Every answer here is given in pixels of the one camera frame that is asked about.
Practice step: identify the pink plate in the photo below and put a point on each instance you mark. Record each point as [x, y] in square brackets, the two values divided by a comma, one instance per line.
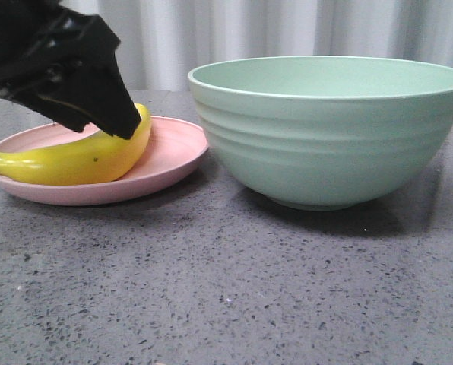
[174, 151]

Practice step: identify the yellow banana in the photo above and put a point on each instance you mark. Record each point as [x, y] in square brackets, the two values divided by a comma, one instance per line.
[98, 158]

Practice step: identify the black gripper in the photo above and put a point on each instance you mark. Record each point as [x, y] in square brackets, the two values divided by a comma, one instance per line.
[62, 64]

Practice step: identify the green ribbed bowl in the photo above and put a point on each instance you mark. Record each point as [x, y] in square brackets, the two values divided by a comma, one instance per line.
[323, 132]

